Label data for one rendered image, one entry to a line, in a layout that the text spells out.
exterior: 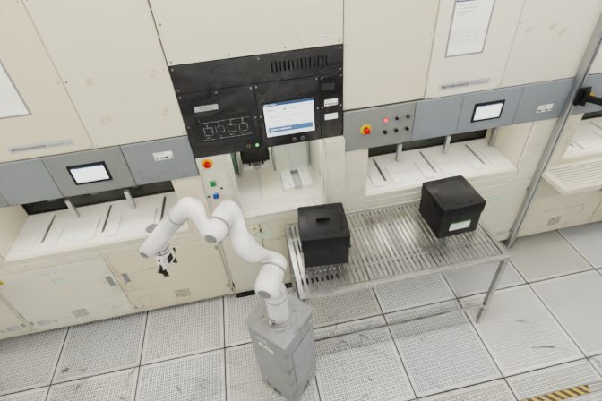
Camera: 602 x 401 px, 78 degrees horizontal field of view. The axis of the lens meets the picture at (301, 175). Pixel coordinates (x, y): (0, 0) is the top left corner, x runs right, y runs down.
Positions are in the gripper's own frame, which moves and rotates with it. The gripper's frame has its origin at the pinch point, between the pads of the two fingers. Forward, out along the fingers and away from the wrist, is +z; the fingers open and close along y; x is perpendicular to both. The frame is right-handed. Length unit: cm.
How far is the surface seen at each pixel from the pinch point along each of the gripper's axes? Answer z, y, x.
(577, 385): 102, 32, -240
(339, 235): 0, 40, -87
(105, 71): -96, 37, 25
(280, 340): 25, -15, -65
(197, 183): -21, 47, 1
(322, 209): 0, 59, -73
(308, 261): 20, 33, -69
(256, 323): 25, -8, -49
